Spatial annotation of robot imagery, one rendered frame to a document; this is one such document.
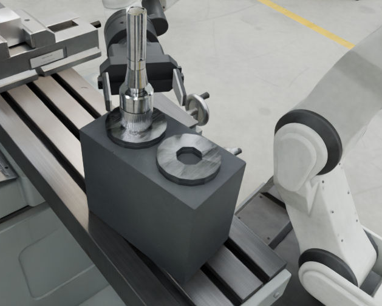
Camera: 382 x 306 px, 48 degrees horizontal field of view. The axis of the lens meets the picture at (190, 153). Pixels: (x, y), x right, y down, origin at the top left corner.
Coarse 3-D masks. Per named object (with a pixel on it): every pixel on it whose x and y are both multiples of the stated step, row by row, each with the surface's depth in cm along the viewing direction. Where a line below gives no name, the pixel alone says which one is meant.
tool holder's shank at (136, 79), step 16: (128, 16) 51; (144, 16) 51; (128, 32) 52; (144, 32) 52; (128, 48) 54; (144, 48) 54; (128, 64) 56; (144, 64) 56; (128, 80) 57; (144, 80) 57
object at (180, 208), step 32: (96, 128) 63; (160, 128) 63; (96, 160) 64; (128, 160) 59; (160, 160) 58; (192, 160) 60; (224, 160) 61; (96, 192) 70; (128, 192) 63; (160, 192) 57; (192, 192) 56; (224, 192) 60; (128, 224) 68; (160, 224) 61; (192, 224) 56; (224, 224) 67; (160, 256) 67; (192, 256) 63
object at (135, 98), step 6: (150, 84) 60; (120, 90) 58; (126, 90) 58; (144, 90) 59; (150, 90) 59; (120, 96) 58; (126, 96) 58; (132, 96) 58; (138, 96) 58; (144, 96) 58; (150, 96) 58; (126, 102) 58; (132, 102) 58; (138, 102) 58; (144, 102) 58
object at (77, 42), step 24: (48, 24) 107; (72, 24) 111; (0, 48) 92; (24, 48) 98; (48, 48) 101; (72, 48) 106; (96, 48) 110; (0, 72) 96; (24, 72) 100; (48, 72) 103
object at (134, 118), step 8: (120, 104) 59; (128, 104) 58; (136, 104) 58; (144, 104) 58; (152, 104) 60; (120, 112) 61; (128, 112) 59; (136, 112) 59; (144, 112) 59; (152, 112) 62; (120, 120) 62; (128, 120) 60; (136, 120) 60; (144, 120) 60; (128, 128) 61; (136, 128) 61; (144, 128) 61
